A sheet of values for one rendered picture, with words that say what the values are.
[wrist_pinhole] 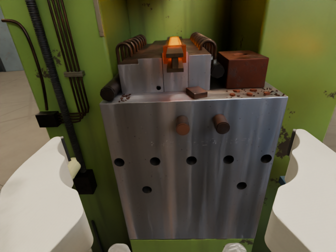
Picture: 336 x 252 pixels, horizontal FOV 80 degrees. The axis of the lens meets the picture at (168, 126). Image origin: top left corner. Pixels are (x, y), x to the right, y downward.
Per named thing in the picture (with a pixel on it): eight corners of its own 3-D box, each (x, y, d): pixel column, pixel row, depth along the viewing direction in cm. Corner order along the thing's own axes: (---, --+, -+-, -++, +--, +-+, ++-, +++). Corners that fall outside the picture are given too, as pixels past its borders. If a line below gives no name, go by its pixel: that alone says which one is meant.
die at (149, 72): (209, 90, 46) (211, 50, 42) (122, 93, 46) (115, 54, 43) (193, 58, 83) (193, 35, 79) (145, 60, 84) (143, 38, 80)
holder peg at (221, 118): (229, 134, 39) (230, 122, 38) (215, 134, 39) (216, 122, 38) (225, 125, 43) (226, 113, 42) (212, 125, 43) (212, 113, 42)
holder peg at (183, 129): (189, 135, 40) (189, 123, 38) (176, 136, 40) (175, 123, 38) (188, 126, 43) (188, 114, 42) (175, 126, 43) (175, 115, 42)
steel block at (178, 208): (255, 238, 60) (289, 96, 40) (129, 239, 62) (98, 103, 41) (218, 139, 110) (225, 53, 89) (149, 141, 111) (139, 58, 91)
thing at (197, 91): (207, 97, 42) (207, 91, 41) (194, 99, 41) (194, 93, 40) (198, 91, 45) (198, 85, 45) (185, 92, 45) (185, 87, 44)
